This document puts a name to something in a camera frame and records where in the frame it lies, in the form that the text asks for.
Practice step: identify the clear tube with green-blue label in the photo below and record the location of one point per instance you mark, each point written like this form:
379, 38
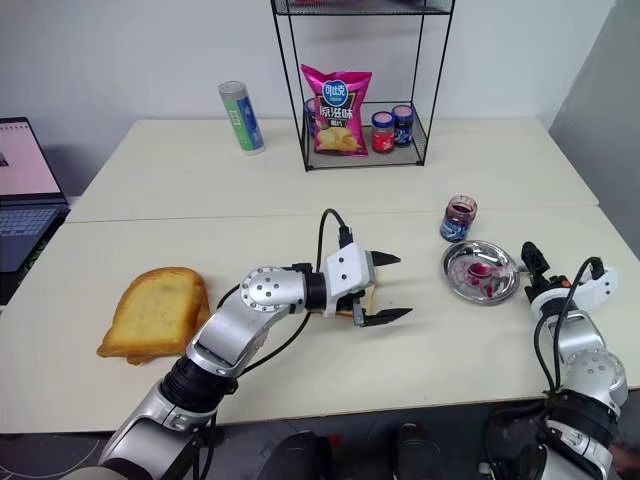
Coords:
242, 120

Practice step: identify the metal spoon with jam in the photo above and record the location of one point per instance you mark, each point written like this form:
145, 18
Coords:
479, 270

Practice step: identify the open laptop computer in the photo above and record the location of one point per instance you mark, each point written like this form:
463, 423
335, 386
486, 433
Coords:
25, 190

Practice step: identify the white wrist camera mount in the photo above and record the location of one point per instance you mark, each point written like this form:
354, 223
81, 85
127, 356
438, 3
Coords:
345, 270
600, 290

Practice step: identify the closed blueberry jam jar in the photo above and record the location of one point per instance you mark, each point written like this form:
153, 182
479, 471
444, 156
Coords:
403, 127

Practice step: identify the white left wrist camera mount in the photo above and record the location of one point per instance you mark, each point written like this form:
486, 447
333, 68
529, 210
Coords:
345, 270

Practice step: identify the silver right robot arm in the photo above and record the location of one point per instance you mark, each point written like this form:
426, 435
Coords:
595, 370

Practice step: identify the pink potato chips bag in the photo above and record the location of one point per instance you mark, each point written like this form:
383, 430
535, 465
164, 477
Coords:
337, 115

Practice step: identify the single white bread slice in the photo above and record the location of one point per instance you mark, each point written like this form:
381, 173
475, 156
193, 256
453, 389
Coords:
369, 300

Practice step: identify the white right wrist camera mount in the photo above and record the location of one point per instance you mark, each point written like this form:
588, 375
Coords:
600, 290

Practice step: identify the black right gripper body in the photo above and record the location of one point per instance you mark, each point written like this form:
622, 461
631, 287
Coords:
542, 287

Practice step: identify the red-lidded strawberry jam jar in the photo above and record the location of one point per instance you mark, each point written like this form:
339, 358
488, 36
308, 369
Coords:
383, 132

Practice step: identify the round metal plate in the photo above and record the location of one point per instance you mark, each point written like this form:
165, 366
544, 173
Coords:
465, 285

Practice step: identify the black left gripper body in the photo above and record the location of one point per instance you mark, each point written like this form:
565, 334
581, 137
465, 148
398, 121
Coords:
372, 270

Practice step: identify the golden toasted bread slice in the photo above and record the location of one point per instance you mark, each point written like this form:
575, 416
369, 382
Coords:
150, 315
200, 310

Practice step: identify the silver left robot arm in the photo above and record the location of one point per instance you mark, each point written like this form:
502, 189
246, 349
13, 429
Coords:
225, 325

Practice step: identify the open blueberry jam jar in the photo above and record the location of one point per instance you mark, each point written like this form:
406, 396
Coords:
457, 220

